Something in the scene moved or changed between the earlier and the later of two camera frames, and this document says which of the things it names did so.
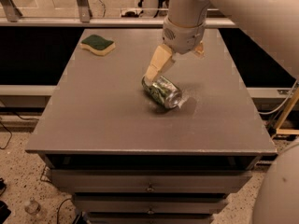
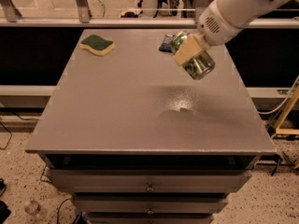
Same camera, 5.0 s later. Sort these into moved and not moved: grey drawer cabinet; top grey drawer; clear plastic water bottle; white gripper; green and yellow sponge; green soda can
Moved: white gripper; green soda can
Not moved: grey drawer cabinet; clear plastic water bottle; green and yellow sponge; top grey drawer
